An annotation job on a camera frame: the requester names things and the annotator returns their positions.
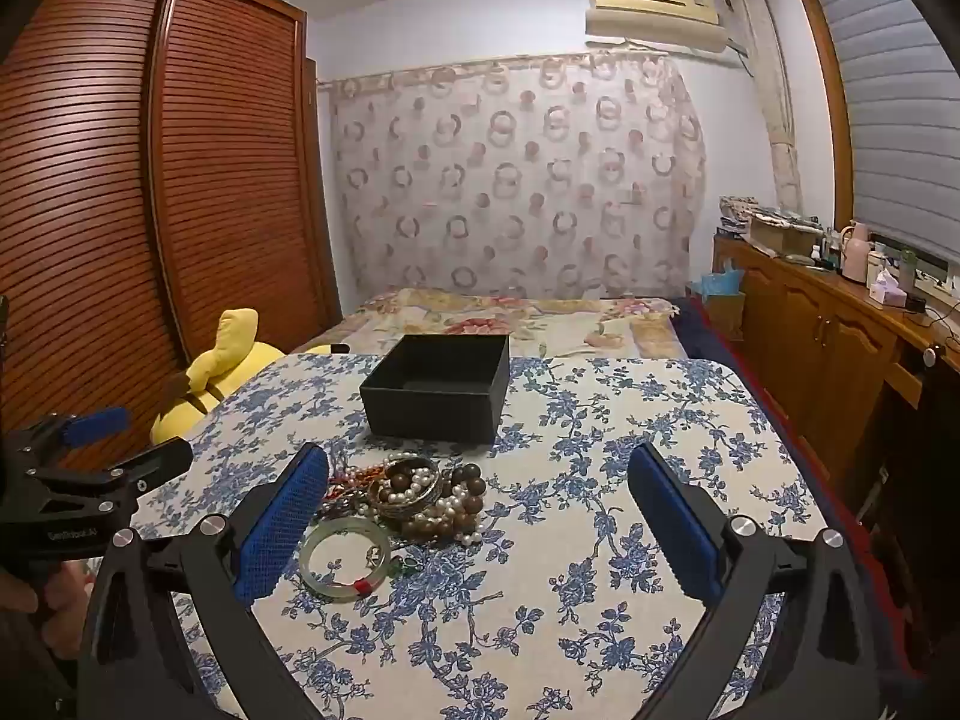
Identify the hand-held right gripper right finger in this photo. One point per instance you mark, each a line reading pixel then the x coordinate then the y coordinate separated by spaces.
pixel 675 532

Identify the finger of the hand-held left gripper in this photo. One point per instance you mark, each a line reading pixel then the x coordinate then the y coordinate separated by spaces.
pixel 161 457
pixel 94 424

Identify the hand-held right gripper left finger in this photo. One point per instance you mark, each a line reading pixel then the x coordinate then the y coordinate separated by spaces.
pixel 281 532

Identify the jade bangle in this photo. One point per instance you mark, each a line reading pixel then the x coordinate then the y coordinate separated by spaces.
pixel 319 568

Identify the black jewelry box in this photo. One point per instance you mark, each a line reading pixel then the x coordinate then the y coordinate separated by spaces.
pixel 435 399

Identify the person's left hand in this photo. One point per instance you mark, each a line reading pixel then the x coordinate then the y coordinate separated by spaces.
pixel 45 594

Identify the yellow plush toy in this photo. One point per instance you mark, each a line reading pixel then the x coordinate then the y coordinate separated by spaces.
pixel 225 367

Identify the green bead charm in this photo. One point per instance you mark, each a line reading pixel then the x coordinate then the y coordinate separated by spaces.
pixel 403 568

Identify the blue floral tablecloth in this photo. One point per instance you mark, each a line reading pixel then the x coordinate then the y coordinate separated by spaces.
pixel 540 600

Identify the wooden louvred wardrobe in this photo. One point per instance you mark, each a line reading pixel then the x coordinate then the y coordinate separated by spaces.
pixel 150 202

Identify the floral bedspread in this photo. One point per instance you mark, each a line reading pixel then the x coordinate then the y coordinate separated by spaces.
pixel 570 326

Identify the wooden sideboard cabinet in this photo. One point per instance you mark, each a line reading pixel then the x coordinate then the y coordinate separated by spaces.
pixel 817 345

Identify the cardboard box with blue bag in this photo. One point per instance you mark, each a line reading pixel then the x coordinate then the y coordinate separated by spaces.
pixel 716 300

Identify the pink tissue box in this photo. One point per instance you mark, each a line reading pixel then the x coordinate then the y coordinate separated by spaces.
pixel 886 291

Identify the floral fabric pile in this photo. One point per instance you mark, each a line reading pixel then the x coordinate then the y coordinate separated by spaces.
pixel 735 214

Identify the pink thermos jug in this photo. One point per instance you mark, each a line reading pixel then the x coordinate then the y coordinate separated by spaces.
pixel 856 255

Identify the green bottle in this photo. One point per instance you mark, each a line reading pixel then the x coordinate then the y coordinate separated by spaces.
pixel 908 270

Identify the white power strip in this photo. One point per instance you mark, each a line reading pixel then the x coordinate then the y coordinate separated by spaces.
pixel 930 286

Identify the circle print curtain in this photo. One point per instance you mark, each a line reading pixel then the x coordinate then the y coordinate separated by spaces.
pixel 517 180

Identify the cream window curtain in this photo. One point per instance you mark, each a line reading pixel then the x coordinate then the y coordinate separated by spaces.
pixel 772 105

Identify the grey window blind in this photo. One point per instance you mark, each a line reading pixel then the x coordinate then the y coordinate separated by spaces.
pixel 900 105

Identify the cream air conditioner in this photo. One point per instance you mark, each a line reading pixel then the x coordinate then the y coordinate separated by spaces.
pixel 652 4

